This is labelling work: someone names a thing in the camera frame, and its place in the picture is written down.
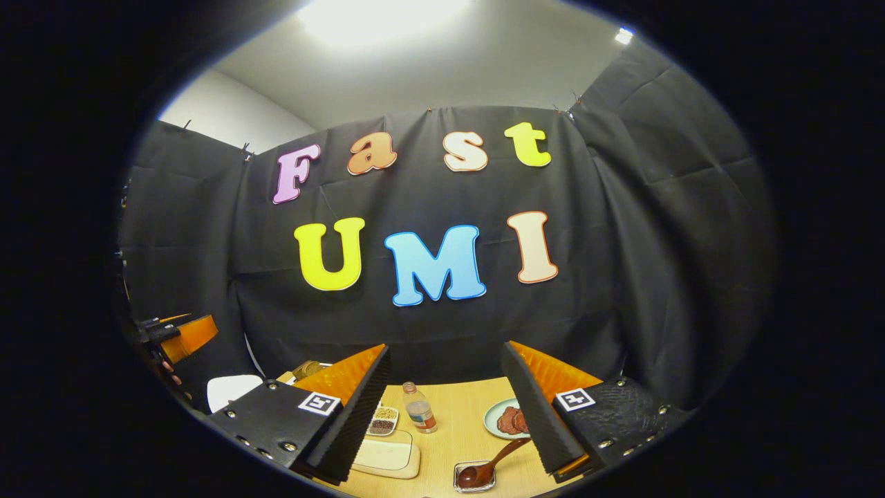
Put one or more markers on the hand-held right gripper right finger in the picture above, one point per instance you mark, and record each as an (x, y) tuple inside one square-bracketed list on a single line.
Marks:
[(543, 422)]

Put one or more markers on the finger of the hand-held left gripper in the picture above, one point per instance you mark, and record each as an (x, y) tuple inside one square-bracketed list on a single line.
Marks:
[(193, 335), (166, 320)]

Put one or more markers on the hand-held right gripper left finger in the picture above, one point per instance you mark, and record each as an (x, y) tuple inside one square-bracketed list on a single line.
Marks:
[(356, 429)]

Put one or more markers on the white rice cooker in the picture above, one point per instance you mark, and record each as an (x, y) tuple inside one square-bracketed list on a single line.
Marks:
[(234, 393)]

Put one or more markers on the brown wooden spoon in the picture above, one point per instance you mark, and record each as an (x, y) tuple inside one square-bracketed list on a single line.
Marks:
[(480, 472)]

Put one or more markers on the brown meat slice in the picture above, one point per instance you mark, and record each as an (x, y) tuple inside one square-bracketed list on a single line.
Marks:
[(506, 422), (522, 420)]

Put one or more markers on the white divided bean dish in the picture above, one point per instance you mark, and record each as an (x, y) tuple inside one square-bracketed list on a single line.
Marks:
[(382, 420)]

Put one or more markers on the pale green plate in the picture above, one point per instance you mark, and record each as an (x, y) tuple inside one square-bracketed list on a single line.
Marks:
[(489, 418)]

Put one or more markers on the clear plastic water bottle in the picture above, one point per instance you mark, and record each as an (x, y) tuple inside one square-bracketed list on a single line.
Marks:
[(419, 411)]

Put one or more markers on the ceiling light panel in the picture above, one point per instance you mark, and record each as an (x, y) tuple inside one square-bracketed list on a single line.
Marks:
[(623, 36), (380, 17)]

